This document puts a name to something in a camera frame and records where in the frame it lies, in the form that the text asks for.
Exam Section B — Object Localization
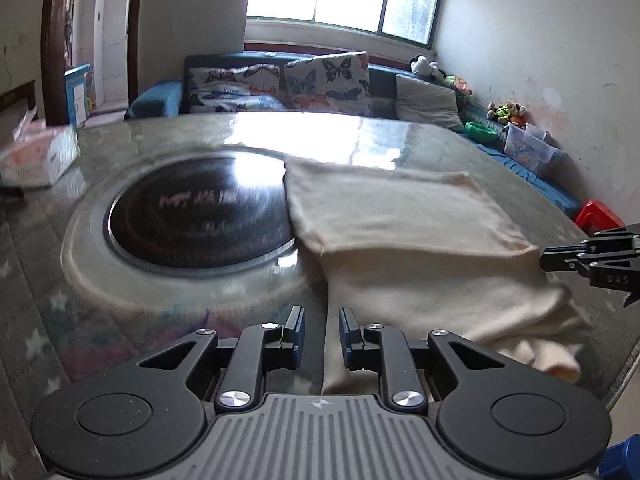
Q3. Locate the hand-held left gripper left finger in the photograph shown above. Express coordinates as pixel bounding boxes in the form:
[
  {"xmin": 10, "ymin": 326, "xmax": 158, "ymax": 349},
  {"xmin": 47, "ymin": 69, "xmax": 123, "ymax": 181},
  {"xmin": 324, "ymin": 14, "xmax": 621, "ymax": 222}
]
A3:
[{"xmin": 135, "ymin": 305, "xmax": 307, "ymax": 413}]

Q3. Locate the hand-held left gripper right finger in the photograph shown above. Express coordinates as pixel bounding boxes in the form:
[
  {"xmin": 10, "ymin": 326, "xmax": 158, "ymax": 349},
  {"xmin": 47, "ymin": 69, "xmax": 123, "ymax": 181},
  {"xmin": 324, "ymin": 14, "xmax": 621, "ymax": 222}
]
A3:
[{"xmin": 338, "ymin": 306, "xmax": 522, "ymax": 413}]

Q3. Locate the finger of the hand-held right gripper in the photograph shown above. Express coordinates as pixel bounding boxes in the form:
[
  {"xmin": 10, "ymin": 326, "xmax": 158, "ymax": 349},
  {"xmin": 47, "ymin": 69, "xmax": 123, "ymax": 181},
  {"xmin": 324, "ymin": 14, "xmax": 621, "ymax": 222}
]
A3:
[{"xmin": 539, "ymin": 243, "xmax": 596, "ymax": 273}]

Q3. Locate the cream garment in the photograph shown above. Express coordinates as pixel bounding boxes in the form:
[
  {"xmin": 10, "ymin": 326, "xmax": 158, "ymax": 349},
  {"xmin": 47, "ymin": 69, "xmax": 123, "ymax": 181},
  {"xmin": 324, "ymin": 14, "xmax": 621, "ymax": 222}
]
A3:
[{"xmin": 282, "ymin": 157, "xmax": 594, "ymax": 397}]

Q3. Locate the red plastic stool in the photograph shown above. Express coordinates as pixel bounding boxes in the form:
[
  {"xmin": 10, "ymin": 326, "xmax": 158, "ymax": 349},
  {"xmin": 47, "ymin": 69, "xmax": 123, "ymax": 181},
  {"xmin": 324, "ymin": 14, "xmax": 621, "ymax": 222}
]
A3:
[{"xmin": 574, "ymin": 199, "xmax": 626, "ymax": 234}]

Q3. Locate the clear plastic storage box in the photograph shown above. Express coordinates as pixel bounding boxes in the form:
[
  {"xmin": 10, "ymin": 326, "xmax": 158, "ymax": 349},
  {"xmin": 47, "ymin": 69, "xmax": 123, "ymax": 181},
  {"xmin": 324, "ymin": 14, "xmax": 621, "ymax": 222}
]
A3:
[{"xmin": 502, "ymin": 122, "xmax": 564, "ymax": 179}]

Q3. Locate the green plastic bowl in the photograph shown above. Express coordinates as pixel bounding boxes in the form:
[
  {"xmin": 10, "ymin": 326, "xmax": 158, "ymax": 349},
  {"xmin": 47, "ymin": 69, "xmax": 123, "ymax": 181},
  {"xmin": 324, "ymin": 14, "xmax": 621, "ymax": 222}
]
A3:
[{"xmin": 464, "ymin": 120, "xmax": 499, "ymax": 142}]

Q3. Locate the group of small plush toys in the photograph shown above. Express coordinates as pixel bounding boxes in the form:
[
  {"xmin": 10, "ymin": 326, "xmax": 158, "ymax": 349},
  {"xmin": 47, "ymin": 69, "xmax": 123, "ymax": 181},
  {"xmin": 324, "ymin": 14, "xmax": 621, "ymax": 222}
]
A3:
[{"xmin": 487, "ymin": 101, "xmax": 526, "ymax": 126}]

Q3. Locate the round black induction cooktop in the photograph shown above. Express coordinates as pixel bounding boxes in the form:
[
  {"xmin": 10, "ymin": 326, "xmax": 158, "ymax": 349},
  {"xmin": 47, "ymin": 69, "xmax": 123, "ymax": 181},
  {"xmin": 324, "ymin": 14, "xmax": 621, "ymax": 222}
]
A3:
[{"xmin": 102, "ymin": 154, "xmax": 301, "ymax": 269}]

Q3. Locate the blue object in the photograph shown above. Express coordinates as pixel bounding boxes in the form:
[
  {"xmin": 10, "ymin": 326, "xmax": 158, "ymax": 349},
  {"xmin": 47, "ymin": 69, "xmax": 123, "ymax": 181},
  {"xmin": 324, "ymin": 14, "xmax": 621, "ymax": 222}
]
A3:
[{"xmin": 597, "ymin": 434, "xmax": 640, "ymax": 480}]

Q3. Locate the pink green plush toy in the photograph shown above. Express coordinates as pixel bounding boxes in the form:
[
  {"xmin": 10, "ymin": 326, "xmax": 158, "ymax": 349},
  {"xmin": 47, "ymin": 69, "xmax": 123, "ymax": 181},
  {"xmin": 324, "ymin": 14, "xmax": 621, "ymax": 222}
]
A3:
[{"xmin": 442, "ymin": 74, "xmax": 474, "ymax": 96}]

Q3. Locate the grey pillow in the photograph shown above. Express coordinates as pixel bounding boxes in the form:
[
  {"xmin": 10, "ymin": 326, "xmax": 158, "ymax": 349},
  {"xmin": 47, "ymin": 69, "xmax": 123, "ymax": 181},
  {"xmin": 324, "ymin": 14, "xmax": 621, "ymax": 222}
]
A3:
[{"xmin": 394, "ymin": 73, "xmax": 466, "ymax": 134}]

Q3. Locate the panda plush toy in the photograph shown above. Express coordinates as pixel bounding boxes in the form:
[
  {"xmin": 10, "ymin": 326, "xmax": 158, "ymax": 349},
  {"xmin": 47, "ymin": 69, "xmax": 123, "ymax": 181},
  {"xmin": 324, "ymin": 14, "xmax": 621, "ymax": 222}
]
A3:
[{"xmin": 409, "ymin": 55, "xmax": 444, "ymax": 81}]

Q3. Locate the butterfly print pillow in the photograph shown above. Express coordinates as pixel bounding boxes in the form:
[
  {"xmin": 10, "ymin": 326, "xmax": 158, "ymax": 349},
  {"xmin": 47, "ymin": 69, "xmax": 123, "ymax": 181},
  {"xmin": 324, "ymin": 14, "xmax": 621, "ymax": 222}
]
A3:
[
  {"xmin": 283, "ymin": 51, "xmax": 374, "ymax": 117},
  {"xmin": 187, "ymin": 63, "xmax": 289, "ymax": 114}
]

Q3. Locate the blue sofa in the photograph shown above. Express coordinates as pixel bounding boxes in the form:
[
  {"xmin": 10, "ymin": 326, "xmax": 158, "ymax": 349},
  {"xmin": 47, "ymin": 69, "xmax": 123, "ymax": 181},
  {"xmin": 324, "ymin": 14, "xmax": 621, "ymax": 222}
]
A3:
[{"xmin": 123, "ymin": 51, "xmax": 584, "ymax": 219}]

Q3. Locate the white pink tissue pack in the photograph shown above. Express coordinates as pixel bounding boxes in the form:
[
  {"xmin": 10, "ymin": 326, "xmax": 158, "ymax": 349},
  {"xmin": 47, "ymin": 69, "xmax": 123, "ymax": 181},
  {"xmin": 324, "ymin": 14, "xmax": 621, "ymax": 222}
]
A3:
[{"xmin": 0, "ymin": 107, "xmax": 81, "ymax": 189}]

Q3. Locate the small blue white cabinet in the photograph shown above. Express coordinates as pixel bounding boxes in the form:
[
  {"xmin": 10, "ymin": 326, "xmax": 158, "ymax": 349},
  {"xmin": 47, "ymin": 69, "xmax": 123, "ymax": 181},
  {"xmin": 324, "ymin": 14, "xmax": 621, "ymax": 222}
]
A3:
[{"xmin": 63, "ymin": 63, "xmax": 94, "ymax": 126}]

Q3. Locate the dark wooden sideboard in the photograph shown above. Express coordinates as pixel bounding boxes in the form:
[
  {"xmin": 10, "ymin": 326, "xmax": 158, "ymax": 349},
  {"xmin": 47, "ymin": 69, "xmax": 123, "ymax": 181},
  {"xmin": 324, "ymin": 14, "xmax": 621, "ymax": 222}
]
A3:
[{"xmin": 0, "ymin": 79, "xmax": 39, "ymax": 114}]

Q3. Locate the brown wooden door frame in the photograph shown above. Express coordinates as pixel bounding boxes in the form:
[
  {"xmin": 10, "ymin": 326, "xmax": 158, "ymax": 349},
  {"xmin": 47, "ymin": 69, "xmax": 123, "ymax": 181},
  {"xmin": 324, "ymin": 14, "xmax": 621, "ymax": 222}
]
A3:
[{"xmin": 40, "ymin": 0, "xmax": 146, "ymax": 126}]

